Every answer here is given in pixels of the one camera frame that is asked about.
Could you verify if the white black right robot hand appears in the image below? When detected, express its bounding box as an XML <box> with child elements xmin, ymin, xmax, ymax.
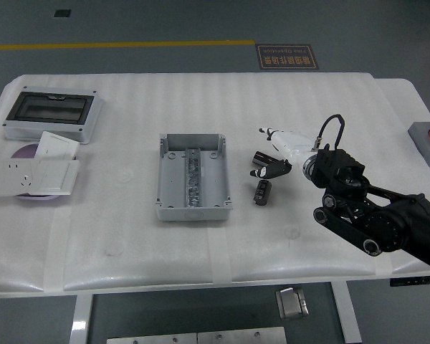
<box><xmin>249</xmin><ymin>127</ymin><xmax>318</xmax><ymax>179</ymax></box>

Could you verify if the black ribbed battery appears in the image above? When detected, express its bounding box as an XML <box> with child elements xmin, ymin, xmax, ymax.
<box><xmin>252</xmin><ymin>179</ymin><xmax>272</xmax><ymax>208</ymax></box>

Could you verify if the grey open junction box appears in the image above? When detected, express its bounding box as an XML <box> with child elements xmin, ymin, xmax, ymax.
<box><xmin>155</xmin><ymin>133</ymin><xmax>234</xmax><ymax>222</ymax></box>

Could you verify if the grey box with dark lid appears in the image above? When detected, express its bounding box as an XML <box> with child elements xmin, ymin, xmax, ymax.
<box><xmin>2</xmin><ymin>85</ymin><xmax>104</xmax><ymax>145</ymax></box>

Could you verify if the white foam mat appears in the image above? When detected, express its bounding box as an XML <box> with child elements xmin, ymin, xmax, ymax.
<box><xmin>0</xmin><ymin>73</ymin><xmax>377</xmax><ymax>292</ymax></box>

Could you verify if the black floor sign orange text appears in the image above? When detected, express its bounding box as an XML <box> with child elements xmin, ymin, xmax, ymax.
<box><xmin>254</xmin><ymin>44</ymin><xmax>320</xmax><ymax>71</ymax></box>

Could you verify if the grey square block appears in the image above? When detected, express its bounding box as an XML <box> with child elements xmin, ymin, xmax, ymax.
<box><xmin>407</xmin><ymin>121</ymin><xmax>430</xmax><ymax>175</ymax></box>

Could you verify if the white table leg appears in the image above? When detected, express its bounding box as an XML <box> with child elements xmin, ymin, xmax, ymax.
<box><xmin>70</xmin><ymin>294</ymin><xmax>94</xmax><ymax>344</ymax></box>
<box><xmin>331</xmin><ymin>281</ymin><xmax>363</xmax><ymax>344</ymax></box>

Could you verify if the black table control panel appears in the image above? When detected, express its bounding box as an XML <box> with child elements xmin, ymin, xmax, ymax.
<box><xmin>389</xmin><ymin>274</ymin><xmax>430</xmax><ymax>287</ymax></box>

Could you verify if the grey metal plate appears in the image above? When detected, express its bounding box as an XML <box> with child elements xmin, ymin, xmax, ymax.
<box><xmin>106</xmin><ymin>333</ymin><xmax>198</xmax><ymax>344</ymax></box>
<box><xmin>196</xmin><ymin>326</ymin><xmax>287</xmax><ymax>344</ymax></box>

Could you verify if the purple plate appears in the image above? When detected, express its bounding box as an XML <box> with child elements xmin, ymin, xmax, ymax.
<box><xmin>11</xmin><ymin>143</ymin><xmax>77</xmax><ymax>202</ymax></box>

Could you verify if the metal mounting rail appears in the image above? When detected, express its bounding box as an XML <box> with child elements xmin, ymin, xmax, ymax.
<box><xmin>183</xmin><ymin>146</ymin><xmax>204</xmax><ymax>209</ymax></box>

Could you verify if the silver metal bracket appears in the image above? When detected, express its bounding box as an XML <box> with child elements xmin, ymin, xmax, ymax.
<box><xmin>274</xmin><ymin>287</ymin><xmax>310</xmax><ymax>320</ymax></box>

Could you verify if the small white switch panel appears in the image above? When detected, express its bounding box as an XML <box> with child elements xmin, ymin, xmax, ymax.
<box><xmin>34</xmin><ymin>130</ymin><xmax>81</xmax><ymax>161</ymax></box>

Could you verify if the large white switch panel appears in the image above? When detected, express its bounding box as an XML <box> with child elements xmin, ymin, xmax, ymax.
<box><xmin>30</xmin><ymin>159</ymin><xmax>80</xmax><ymax>196</ymax></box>

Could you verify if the white wall socket panel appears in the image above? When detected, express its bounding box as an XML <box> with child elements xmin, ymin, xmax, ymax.
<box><xmin>0</xmin><ymin>158</ymin><xmax>40</xmax><ymax>197</ymax></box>

